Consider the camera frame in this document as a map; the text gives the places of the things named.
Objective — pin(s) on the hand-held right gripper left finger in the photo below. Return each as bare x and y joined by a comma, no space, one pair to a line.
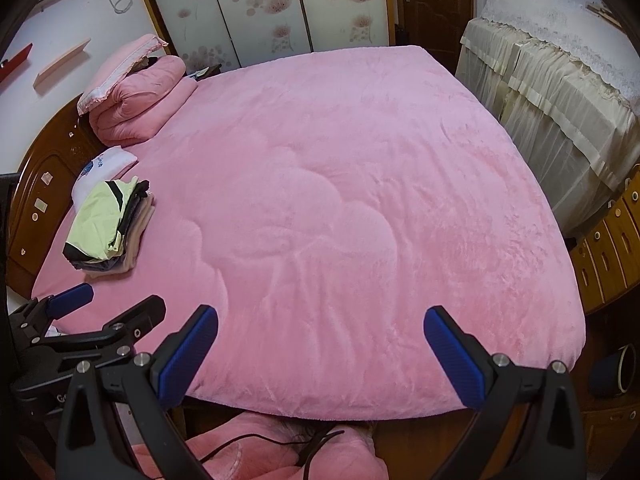
187,355

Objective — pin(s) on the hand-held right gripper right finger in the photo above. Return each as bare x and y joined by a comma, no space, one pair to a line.
455,360

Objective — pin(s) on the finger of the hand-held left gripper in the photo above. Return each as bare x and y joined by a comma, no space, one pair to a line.
72,297
135,315

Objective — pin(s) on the green and black hooded jacket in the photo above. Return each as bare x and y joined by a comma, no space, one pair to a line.
97,215

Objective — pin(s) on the beige folded garment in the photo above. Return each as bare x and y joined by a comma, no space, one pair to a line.
140,232

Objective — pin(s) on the dark folded garment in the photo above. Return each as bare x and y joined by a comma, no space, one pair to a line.
136,206

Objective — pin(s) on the wooden headboard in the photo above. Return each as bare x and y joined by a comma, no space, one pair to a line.
40,185

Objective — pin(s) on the person's pink fleece clothing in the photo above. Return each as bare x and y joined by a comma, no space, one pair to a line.
250,460

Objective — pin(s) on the white printed pillow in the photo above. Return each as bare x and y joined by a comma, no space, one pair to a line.
107,160

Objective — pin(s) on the wooden drawer cabinet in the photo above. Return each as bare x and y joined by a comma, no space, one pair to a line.
610,255

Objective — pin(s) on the pink fleece bed blanket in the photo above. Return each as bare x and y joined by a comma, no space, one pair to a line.
350,185

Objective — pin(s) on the folded pink quilt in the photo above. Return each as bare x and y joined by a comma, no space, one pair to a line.
140,100

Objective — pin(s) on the pink lace-trimmed pillow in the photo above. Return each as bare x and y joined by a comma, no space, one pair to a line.
120,65

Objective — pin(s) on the dark bedside table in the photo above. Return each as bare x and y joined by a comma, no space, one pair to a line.
205,74

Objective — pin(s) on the cream lace-covered furniture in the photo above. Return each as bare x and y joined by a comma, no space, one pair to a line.
560,100

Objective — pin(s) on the floral wardrobe doors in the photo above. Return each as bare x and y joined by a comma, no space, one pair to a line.
260,5

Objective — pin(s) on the brown wooden door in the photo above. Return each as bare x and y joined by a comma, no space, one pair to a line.
440,5

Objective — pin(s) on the red wall strip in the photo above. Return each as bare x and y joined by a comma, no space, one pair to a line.
17,57

